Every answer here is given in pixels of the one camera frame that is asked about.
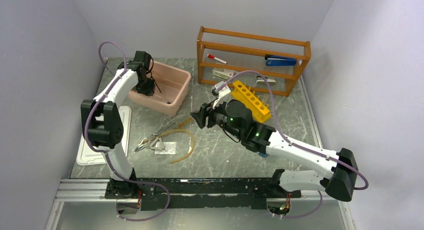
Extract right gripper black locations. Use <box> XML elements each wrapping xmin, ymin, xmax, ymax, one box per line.
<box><xmin>190</xmin><ymin>95</ymin><xmax>243</xmax><ymax>139</ymax></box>

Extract black metal ring stand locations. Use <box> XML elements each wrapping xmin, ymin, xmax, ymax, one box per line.
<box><xmin>146</xmin><ymin>58</ymin><xmax>171</xmax><ymax>104</ymax></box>

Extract small white paper packet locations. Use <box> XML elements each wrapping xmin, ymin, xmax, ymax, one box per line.
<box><xmin>154</xmin><ymin>142</ymin><xmax>177</xmax><ymax>155</ymax></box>

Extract amber rubber tubing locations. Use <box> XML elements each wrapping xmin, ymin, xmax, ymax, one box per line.
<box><xmin>156</xmin><ymin>129</ymin><xmax>196</xmax><ymax>165</ymax></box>

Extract metal crucible tongs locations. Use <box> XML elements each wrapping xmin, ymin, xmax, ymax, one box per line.
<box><xmin>134</xmin><ymin>116</ymin><xmax>176</xmax><ymax>152</ymax></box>

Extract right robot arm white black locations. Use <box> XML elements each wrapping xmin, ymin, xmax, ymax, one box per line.
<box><xmin>190</xmin><ymin>100</ymin><xmax>359</xmax><ymax>202</ymax></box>

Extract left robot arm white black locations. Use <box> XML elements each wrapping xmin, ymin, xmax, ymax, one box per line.
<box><xmin>80</xmin><ymin>51</ymin><xmax>152</xmax><ymax>199</ymax></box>

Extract tan bristle tube brush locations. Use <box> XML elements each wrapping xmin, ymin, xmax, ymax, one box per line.
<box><xmin>177</xmin><ymin>117</ymin><xmax>193</xmax><ymax>129</ymax></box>

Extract pink plastic bin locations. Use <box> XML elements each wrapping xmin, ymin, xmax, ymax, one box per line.
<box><xmin>127</xmin><ymin>61</ymin><xmax>192</xmax><ymax>116</ymax></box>

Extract white cardboard box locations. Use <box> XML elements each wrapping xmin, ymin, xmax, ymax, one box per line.
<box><xmin>212</xmin><ymin>68</ymin><xmax>235</xmax><ymax>80</ymax></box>

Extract yellow test tube rack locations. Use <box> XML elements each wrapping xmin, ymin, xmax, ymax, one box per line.
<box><xmin>231</xmin><ymin>80</ymin><xmax>272</xmax><ymax>123</ymax></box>

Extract red white marker pen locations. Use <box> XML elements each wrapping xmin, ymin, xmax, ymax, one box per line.
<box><xmin>207</xmin><ymin>54</ymin><xmax>227</xmax><ymax>64</ymax></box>

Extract white stapler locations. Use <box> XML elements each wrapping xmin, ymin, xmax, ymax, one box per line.
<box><xmin>255</xmin><ymin>75</ymin><xmax>276</xmax><ymax>85</ymax></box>

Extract blue white round jar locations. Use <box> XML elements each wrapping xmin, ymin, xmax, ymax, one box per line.
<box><xmin>258</xmin><ymin>152</ymin><xmax>269</xmax><ymax>157</ymax></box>

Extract orange wooden shelf rack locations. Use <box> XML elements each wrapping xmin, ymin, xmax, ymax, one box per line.
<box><xmin>196</xmin><ymin>26</ymin><xmax>312</xmax><ymax>97</ymax></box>

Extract blue stapler on shelf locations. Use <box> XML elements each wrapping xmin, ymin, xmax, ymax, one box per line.
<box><xmin>264</xmin><ymin>54</ymin><xmax>297</xmax><ymax>67</ymax></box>

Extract white plastic bin lid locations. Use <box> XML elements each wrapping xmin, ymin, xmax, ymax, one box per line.
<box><xmin>76</xmin><ymin>105</ymin><xmax>132</xmax><ymax>166</ymax></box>

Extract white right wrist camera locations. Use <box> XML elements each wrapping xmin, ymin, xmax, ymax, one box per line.
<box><xmin>211</xmin><ymin>81</ymin><xmax>231</xmax><ymax>109</ymax></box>

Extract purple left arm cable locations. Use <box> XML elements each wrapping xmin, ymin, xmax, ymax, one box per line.
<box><xmin>82</xmin><ymin>41</ymin><xmax>172</xmax><ymax>223</ymax></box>

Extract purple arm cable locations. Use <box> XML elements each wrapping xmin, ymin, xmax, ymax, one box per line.
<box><xmin>215</xmin><ymin>70</ymin><xmax>369</xmax><ymax>220</ymax></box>
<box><xmin>82</xmin><ymin>41</ymin><xmax>172</xmax><ymax>223</ymax></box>

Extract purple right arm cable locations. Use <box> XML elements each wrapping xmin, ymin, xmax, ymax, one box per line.
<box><xmin>215</xmin><ymin>70</ymin><xmax>369</xmax><ymax>220</ymax></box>

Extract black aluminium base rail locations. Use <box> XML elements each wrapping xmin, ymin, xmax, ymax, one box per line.
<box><xmin>54</xmin><ymin>177</ymin><xmax>306</xmax><ymax>212</ymax></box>

